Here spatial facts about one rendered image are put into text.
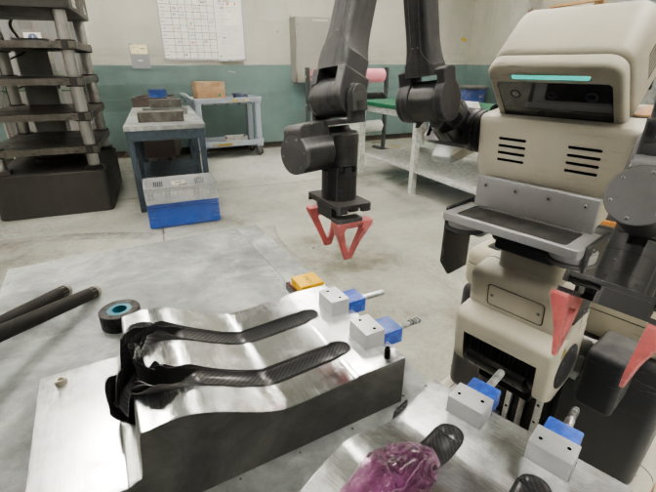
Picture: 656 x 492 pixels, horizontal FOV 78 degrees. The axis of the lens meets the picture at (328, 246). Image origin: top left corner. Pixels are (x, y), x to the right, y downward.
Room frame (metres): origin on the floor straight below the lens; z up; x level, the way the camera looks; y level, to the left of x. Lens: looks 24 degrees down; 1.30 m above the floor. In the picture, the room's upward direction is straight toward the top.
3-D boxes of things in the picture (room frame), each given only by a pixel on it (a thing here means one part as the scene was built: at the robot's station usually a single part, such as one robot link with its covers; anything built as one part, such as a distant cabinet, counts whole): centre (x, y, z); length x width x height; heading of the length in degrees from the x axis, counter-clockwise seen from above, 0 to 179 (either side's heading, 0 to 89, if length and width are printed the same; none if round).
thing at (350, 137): (0.65, -0.01, 1.18); 0.07 x 0.06 x 0.07; 136
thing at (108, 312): (0.73, 0.44, 0.82); 0.08 x 0.08 x 0.04
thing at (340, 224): (0.63, -0.03, 1.05); 0.07 x 0.07 x 0.09; 29
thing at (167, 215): (3.57, 1.33, 0.11); 0.61 x 0.41 x 0.22; 111
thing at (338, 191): (0.65, -0.02, 1.12); 0.10 x 0.07 x 0.07; 29
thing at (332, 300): (0.67, -0.05, 0.89); 0.13 x 0.05 x 0.05; 119
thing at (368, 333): (0.58, -0.11, 0.89); 0.13 x 0.05 x 0.05; 118
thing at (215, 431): (0.50, 0.16, 0.87); 0.50 x 0.26 x 0.14; 119
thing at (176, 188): (3.56, 1.32, 0.28); 0.61 x 0.41 x 0.15; 111
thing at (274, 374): (0.50, 0.14, 0.92); 0.35 x 0.16 x 0.09; 119
